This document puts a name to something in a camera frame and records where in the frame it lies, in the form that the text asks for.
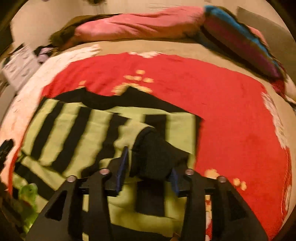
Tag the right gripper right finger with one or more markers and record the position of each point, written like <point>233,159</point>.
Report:
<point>215,205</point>

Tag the pile of dark clothes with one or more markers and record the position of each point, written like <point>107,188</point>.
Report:
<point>43,53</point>

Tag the grey quilted headboard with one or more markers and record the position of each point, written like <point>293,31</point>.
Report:
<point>280,41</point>

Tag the black wall television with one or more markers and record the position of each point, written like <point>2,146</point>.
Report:
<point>6,39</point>

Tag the white drawer cabinet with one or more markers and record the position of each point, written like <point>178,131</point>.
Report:
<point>22,66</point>

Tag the cream white blanket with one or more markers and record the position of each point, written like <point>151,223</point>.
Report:
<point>25,103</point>

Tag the multicolour striped pillow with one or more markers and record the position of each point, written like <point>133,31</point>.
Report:
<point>222,32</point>

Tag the pink quilt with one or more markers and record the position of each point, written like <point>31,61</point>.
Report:
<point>173,23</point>

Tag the white pillow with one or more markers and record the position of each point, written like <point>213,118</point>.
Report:
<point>290,90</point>

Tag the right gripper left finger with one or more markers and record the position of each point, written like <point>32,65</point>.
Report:
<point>80,202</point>

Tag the red floral blanket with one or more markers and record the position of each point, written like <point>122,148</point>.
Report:
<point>242,135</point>

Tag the beige bed sheet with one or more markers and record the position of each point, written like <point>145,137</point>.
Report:
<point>196,51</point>

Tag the brown fur-trimmed coat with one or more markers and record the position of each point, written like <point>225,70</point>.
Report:
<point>60,37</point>

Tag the green black striped sweater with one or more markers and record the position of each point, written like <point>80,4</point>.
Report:
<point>78,133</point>

